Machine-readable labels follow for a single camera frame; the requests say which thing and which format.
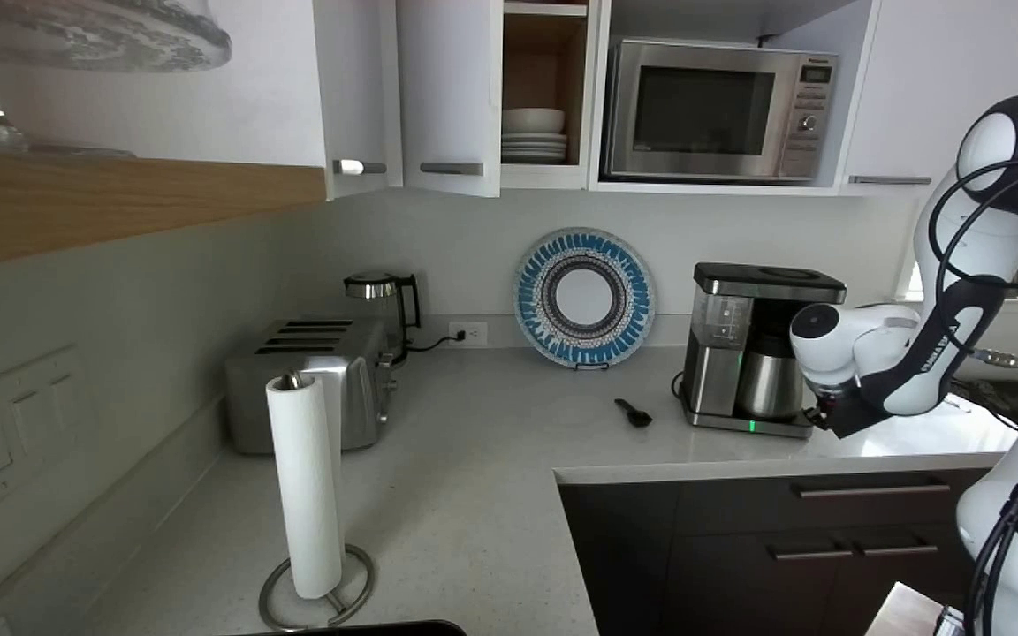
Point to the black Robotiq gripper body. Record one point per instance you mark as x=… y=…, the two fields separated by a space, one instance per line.
x=849 y=413

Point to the black steel coffee maker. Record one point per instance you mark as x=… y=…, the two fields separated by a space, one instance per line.
x=726 y=353

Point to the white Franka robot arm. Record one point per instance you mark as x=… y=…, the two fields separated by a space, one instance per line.
x=1004 y=353

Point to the small black coffee scoop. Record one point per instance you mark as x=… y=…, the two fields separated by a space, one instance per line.
x=633 y=411

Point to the stainless steel thermal carafe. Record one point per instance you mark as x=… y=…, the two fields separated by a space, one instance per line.
x=770 y=384

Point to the dark lower kitchen cabinet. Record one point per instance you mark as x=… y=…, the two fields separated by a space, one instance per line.
x=757 y=552

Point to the blue white decorative plate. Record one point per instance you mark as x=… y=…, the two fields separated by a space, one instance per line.
x=584 y=298

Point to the stainless steel microwave oven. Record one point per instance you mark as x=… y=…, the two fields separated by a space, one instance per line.
x=717 y=106

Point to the stack of white bowls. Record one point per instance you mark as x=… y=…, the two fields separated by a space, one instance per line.
x=534 y=131

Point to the steel electric kettle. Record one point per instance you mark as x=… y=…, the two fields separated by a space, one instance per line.
x=382 y=308

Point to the white open cabinet door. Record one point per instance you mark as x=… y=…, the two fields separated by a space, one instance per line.
x=449 y=92

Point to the white paper towel roll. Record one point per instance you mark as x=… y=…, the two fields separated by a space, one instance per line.
x=307 y=480

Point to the silver four-slot toaster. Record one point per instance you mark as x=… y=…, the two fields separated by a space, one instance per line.
x=300 y=390

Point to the white closed cabinet door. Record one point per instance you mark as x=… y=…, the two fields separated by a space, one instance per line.
x=359 y=92

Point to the glass cake stand dome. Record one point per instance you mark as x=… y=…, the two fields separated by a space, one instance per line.
x=71 y=39

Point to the white wall power outlet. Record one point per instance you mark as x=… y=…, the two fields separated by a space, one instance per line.
x=469 y=334

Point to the wooden wall shelf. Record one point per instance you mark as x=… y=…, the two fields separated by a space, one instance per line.
x=109 y=205

